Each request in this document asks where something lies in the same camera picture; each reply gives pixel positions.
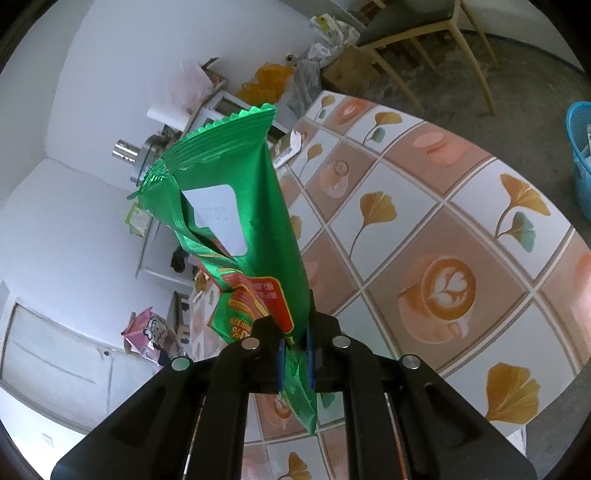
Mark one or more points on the wooden chair with dark seat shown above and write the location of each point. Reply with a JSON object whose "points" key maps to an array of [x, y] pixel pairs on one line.
{"points": [[406, 14]]}

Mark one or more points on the green snack wrapper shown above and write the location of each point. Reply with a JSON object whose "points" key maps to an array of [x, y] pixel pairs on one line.
{"points": [[240, 194]]}

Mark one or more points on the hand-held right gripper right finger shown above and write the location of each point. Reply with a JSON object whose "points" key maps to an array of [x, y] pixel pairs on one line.
{"points": [[311, 364]]}

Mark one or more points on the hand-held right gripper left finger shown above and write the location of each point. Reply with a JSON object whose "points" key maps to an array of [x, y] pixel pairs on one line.
{"points": [[280, 369]]}

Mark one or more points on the clear plastic bags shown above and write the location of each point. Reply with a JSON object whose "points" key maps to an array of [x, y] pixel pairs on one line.
{"points": [[304, 87]]}

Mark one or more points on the green white packet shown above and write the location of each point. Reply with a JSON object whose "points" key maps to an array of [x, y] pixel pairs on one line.
{"points": [[137, 221]]}

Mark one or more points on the black cloth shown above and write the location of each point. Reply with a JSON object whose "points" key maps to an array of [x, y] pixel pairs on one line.
{"points": [[179, 261]]}

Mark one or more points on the small brown white box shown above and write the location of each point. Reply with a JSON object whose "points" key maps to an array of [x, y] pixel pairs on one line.
{"points": [[286, 150]]}

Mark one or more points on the pink printed packet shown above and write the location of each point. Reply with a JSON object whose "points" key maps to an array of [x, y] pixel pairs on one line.
{"points": [[147, 330]]}

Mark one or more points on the yellow plastic bag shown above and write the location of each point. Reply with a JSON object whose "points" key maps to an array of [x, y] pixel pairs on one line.
{"points": [[265, 81]]}

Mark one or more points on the cardboard box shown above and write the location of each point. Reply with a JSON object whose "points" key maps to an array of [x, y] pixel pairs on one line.
{"points": [[348, 69]]}

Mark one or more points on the silver rice cooker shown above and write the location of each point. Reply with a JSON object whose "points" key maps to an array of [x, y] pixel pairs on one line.
{"points": [[143, 161]]}

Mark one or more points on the white bag with green carton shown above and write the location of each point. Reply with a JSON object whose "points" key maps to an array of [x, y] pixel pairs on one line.
{"points": [[330, 37]]}

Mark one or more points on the pale pink plastic bag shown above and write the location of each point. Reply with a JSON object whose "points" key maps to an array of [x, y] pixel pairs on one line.
{"points": [[184, 83]]}

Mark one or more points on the blue plastic wastebasket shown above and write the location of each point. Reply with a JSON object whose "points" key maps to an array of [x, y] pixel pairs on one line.
{"points": [[579, 184]]}

